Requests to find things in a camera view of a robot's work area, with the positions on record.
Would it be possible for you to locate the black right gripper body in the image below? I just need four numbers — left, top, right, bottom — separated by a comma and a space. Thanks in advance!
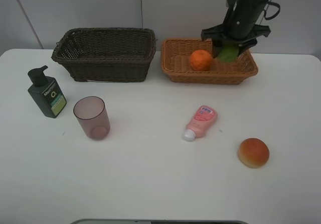
201, 0, 271, 44

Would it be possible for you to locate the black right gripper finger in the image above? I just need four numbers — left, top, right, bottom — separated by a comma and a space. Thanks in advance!
212, 39, 226, 58
237, 38, 257, 56

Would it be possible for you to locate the green lime fruit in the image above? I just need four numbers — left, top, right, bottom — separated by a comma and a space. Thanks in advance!
217, 44, 239, 62

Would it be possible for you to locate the orange mandarin fruit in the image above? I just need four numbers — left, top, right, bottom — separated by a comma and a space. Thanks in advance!
190, 50, 213, 71

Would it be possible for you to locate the pink lotion bottle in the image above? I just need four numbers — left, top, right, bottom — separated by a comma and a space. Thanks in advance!
183, 105, 218, 141

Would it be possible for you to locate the round bread bun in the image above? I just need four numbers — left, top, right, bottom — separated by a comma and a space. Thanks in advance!
238, 138, 270, 168

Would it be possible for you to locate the dark green pump bottle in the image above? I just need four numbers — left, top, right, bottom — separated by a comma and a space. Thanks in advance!
28, 65, 67, 118

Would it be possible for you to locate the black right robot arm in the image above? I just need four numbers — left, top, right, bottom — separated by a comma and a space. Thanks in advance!
201, 0, 280, 57

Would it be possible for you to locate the light brown wicker basket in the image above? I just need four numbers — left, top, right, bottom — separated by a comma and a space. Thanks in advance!
161, 38, 258, 85

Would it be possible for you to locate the dark brown wicker basket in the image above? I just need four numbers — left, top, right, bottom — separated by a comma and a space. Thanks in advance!
52, 28, 156, 82

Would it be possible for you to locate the translucent pink plastic cup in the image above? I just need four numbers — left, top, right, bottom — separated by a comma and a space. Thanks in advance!
73, 96, 110, 140

